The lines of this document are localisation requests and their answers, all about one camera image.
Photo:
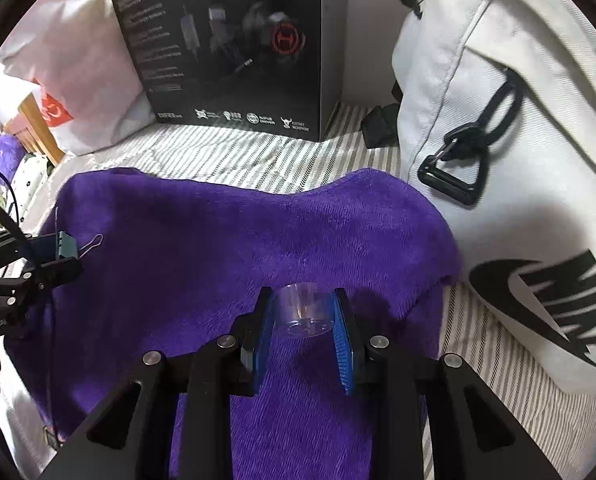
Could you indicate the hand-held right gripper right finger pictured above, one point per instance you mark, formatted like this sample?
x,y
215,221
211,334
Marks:
x,y
340,340

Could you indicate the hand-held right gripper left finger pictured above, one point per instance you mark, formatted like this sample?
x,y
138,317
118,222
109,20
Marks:
x,y
264,340

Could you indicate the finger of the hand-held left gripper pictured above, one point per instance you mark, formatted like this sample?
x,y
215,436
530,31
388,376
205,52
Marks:
x,y
58,272
40,249

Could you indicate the teal binder clip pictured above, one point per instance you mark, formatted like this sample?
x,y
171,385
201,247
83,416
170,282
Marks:
x,y
68,247

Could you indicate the purple plush cushion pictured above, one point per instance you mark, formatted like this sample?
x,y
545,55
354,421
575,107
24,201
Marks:
x,y
5,155

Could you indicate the purple fluffy towel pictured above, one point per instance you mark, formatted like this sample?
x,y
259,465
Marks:
x,y
228,240

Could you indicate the wooden furniture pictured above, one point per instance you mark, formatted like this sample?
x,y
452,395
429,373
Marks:
x,y
35,130

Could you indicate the striped bedsheet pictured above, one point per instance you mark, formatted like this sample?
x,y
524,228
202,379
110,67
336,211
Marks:
x,y
278,160

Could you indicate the white plastic shopping bag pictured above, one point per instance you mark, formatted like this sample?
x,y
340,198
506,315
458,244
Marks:
x,y
88,60

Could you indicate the black headset box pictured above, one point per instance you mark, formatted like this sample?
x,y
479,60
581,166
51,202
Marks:
x,y
203,60

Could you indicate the white backpack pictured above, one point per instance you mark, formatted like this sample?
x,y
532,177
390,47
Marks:
x,y
528,160

